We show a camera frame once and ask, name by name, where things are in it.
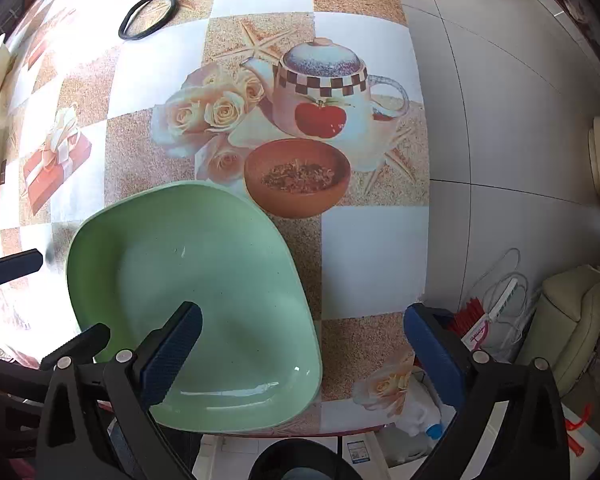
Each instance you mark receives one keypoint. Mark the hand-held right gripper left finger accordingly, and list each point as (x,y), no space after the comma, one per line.
(172,352)

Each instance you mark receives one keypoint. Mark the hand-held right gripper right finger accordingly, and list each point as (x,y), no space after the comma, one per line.
(430,350)

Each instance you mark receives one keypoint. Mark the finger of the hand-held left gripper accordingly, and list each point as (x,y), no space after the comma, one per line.
(17,266)
(80,345)

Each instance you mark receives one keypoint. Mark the red broom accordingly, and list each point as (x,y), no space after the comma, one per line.
(467,317)

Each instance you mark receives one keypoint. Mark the white printed bag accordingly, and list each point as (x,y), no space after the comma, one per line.
(485,337)

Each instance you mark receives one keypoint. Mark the white jug with blue cap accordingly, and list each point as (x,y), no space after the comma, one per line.
(420,410)

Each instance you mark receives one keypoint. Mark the white power strip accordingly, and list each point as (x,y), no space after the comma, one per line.
(502,297)

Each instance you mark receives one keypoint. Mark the white labelled box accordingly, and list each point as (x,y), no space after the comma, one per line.
(357,450)

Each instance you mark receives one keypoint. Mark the cream sofa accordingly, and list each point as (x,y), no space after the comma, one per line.
(565,320)

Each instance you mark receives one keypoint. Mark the black round object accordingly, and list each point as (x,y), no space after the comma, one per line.
(265,460)

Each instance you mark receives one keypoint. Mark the red plastic object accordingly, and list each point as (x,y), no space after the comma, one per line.
(575,440)

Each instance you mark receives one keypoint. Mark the printed tablecloth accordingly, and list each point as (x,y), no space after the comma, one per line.
(145,70)

